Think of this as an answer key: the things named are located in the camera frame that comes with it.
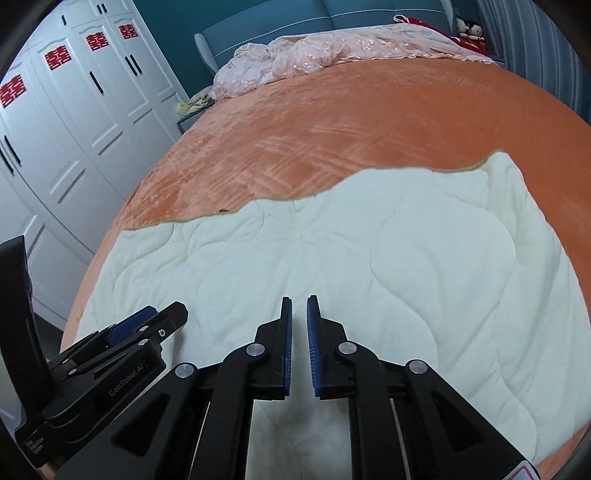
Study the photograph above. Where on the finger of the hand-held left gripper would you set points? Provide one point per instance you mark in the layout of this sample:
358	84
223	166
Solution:
131	323
168	321

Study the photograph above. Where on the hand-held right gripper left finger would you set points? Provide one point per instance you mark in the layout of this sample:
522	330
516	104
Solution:
287	341

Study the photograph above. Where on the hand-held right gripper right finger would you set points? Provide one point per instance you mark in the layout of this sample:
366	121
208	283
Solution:
314	341

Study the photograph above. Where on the cream quilted jacket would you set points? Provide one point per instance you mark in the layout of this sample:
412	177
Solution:
369	258

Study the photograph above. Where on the white panelled wardrobe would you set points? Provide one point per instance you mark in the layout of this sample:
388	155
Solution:
69	138

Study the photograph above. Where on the dark grey nightstand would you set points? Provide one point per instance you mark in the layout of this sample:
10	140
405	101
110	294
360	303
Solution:
191	121

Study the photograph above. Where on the orange plush blanket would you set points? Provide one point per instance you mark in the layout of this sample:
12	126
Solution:
323	129

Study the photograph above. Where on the pale yellow cloth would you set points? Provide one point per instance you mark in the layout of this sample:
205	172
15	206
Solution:
196	102

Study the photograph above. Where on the red paper door sticker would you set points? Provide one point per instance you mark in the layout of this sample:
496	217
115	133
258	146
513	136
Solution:
127	31
56	57
94	40
8	94

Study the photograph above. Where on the pink embroidered quilt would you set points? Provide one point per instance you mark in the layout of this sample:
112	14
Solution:
323	50

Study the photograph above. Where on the blue upholstered headboard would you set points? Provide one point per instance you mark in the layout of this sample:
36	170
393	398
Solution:
258	27

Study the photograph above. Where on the red cloth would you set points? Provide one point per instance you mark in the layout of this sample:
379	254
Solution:
466	48

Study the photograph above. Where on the red cloth bag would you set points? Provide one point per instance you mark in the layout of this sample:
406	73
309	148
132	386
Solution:
413	21

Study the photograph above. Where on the grey-blue curtain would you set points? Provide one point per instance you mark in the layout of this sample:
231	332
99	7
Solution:
545	46

